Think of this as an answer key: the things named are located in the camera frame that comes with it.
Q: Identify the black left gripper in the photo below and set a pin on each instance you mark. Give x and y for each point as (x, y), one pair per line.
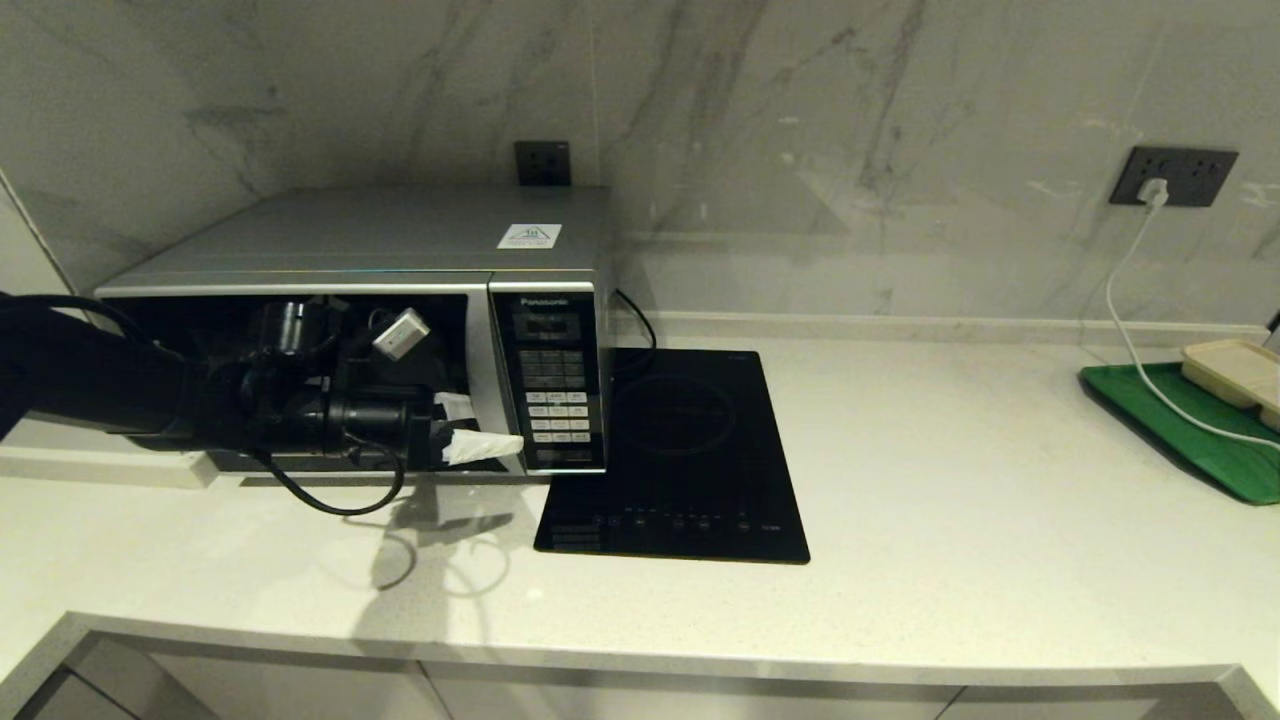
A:
(425, 442)

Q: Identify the microwave door with dark glass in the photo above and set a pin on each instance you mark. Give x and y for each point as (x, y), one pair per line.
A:
(485, 350)

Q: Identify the silver Panasonic microwave oven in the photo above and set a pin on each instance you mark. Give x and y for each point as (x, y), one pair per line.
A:
(400, 230)

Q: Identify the white triangle warning sticker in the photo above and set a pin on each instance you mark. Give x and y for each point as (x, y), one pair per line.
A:
(530, 236)

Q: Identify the black induction cooktop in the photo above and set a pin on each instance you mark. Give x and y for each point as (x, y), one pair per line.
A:
(690, 440)

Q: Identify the grey cabinet front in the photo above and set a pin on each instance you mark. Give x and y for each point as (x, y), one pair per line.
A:
(70, 705)
(1080, 705)
(280, 690)
(690, 700)

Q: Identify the green plastic tray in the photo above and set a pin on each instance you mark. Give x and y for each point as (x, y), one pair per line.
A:
(1210, 465)

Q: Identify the beige lunch container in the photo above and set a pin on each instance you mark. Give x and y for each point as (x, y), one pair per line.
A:
(1230, 370)

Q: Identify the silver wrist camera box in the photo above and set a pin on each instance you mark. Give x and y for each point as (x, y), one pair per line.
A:
(402, 334)

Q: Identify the small dark wall socket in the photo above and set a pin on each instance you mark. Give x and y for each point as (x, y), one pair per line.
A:
(543, 163)

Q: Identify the wide dark wall socket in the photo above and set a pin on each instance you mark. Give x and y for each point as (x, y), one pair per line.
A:
(1200, 177)

